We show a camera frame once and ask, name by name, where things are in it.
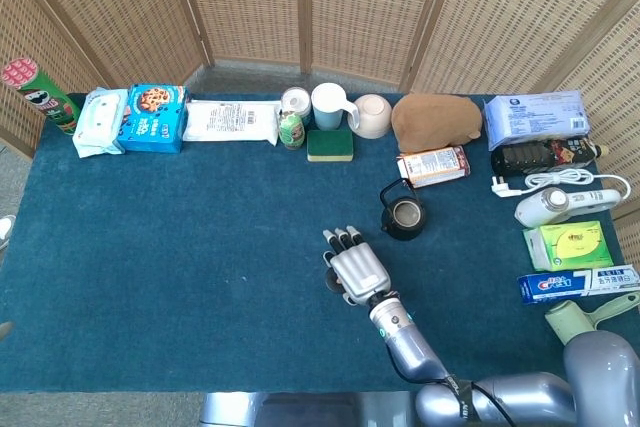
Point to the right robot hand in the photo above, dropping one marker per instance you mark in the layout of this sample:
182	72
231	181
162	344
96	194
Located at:
357	269

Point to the black lid orange knob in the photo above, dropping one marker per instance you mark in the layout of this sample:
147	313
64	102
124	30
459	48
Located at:
331	283

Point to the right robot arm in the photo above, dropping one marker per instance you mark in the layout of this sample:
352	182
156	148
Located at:
415	347

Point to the dark teal tablecloth-covered table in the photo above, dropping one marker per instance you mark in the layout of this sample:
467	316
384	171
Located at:
175	247

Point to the red white snack box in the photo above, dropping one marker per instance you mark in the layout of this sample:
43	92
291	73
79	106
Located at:
432	167

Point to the green yellow sponge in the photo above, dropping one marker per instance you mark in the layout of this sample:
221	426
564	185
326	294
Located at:
330	144

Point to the grey robot torso base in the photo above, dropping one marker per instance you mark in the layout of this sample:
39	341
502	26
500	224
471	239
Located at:
300	409

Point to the green matryoshka doll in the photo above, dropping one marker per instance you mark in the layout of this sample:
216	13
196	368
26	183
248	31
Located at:
291	133

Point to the cream bowl upside down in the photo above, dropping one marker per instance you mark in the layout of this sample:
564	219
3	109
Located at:
374	117

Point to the brown plush capybara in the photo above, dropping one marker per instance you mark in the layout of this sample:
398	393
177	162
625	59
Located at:
435	119

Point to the white plastic bag package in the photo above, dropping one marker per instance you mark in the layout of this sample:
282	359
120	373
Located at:
230	122

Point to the white handheld steamer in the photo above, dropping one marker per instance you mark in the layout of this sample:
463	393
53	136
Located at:
550	207

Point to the blue toothpaste box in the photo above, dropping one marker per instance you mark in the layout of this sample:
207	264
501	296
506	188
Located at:
560	284

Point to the green yellow carton box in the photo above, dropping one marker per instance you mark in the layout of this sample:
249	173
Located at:
570	244

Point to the pale green lint roller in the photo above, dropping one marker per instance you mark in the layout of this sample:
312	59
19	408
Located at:
567	319

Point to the purple tissue pack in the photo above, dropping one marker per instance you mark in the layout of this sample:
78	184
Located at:
535	117

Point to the blue cookie box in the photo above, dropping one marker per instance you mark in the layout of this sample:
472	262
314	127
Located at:
150	122

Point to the rattan folding screen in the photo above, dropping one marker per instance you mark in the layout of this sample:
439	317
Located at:
250	2

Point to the white wet wipes pack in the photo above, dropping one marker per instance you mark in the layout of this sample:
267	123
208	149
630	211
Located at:
97	122

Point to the green chips can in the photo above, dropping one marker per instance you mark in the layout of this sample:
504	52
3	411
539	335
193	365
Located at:
47	99

